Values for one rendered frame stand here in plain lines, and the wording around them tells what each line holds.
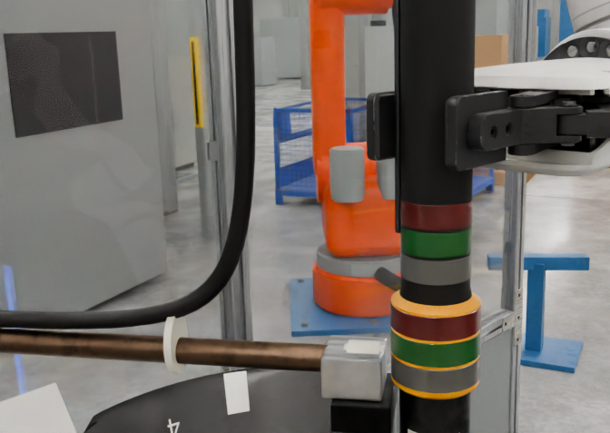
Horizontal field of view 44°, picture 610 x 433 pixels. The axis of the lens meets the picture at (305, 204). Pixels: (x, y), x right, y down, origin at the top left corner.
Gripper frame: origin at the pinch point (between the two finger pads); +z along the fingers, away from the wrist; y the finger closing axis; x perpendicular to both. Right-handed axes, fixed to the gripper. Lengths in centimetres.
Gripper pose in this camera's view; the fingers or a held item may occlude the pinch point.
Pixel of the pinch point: (435, 126)
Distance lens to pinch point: 35.6
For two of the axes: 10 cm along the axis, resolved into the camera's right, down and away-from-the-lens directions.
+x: -0.3, -9.8, -2.2
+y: -7.0, -1.4, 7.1
